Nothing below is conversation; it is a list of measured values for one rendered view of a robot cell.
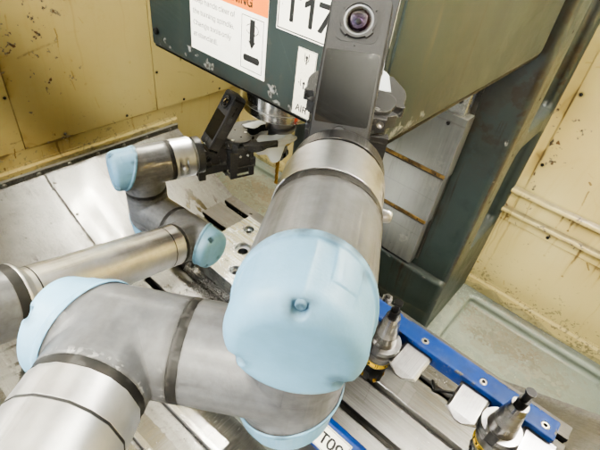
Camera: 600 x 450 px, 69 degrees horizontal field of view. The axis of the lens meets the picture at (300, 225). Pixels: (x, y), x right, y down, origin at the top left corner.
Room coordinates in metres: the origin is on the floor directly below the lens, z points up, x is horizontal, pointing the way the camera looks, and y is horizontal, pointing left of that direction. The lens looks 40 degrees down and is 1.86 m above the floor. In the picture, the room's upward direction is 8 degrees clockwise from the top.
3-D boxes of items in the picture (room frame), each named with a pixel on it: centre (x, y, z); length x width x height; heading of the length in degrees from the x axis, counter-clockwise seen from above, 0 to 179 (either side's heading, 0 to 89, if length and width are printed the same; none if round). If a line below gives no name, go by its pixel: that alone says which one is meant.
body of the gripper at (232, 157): (0.75, 0.17, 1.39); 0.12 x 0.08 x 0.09; 126
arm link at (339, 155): (0.25, -0.02, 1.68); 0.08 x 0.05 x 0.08; 84
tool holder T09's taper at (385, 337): (0.49, -0.18, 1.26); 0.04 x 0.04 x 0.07
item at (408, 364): (0.45, -0.22, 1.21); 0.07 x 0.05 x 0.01; 144
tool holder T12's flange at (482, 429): (0.36, -0.36, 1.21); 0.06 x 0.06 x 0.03
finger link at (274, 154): (0.79, 0.07, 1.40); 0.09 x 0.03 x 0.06; 113
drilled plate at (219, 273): (0.88, 0.11, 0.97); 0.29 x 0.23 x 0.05; 54
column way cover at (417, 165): (1.19, -0.19, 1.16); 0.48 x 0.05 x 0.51; 54
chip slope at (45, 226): (1.22, 0.61, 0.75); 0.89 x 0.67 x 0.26; 144
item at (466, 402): (0.39, -0.31, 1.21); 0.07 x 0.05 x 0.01; 144
